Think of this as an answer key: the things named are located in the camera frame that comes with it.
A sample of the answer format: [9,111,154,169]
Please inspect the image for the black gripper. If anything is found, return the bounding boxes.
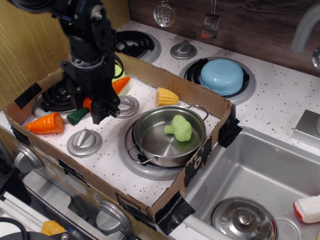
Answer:
[60,54,120,125]

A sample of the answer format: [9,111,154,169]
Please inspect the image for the orange toy carrot green top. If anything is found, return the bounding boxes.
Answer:
[66,76,131,126]

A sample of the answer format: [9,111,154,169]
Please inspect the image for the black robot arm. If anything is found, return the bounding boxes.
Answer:
[10,0,120,125]

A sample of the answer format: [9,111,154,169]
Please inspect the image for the light green plate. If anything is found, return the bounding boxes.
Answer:
[112,64,132,96]

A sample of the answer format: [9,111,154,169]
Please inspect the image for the orange toy carrot piece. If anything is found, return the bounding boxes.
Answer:
[25,112,65,134]

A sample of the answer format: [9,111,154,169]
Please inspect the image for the silver stove knob middle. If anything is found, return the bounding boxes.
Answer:
[116,95,140,119]

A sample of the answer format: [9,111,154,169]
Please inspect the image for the silver stove knob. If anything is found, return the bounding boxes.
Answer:
[116,95,140,119]
[170,40,198,60]
[67,129,102,158]

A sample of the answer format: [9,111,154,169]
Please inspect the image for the silver stove knob front left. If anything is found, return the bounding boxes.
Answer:
[67,129,102,158]

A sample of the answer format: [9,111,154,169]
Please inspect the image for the yellow toy corn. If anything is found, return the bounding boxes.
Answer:
[155,87,179,107]

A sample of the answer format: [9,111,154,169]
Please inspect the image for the black coil burner back left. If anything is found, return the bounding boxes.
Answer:
[115,30,155,58]

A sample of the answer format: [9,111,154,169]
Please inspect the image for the stainless steel pot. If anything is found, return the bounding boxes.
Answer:
[131,105,209,168]

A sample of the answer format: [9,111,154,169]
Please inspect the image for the green toy broccoli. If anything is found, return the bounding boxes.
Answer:
[164,114,193,142]

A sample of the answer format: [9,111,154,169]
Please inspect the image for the silver oven knob left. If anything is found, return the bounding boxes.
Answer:
[14,145,44,173]

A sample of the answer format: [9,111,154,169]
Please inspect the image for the silver oven knob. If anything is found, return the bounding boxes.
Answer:
[95,200,132,235]
[14,145,44,173]

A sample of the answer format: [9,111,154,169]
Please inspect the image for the silver stove knob back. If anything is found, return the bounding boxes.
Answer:
[170,40,198,60]

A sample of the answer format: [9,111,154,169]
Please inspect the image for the silver oven knob right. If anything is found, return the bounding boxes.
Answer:
[95,200,132,235]

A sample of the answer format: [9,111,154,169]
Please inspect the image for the hanging metal strainer spoon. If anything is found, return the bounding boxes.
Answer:
[153,0,177,28]

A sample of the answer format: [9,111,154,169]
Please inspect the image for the brown cardboard fence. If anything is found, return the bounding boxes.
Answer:
[4,54,241,240]

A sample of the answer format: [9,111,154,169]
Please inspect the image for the yellow toy piece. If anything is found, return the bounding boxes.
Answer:
[40,220,65,236]

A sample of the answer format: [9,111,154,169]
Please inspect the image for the light blue bowl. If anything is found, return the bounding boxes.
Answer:
[199,58,244,96]

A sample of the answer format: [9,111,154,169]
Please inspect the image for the hanging metal spatula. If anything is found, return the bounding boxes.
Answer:
[200,0,220,40]

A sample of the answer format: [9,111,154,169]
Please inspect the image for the silver pot lid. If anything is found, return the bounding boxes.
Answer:
[210,197,278,240]

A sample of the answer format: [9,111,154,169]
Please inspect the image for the metal sink basin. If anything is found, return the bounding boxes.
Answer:
[184,127,320,240]

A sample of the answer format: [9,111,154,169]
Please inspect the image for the silver faucet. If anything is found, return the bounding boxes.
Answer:
[290,1,320,77]

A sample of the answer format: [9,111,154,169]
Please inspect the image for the red white toy sponge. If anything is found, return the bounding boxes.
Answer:
[293,195,320,224]

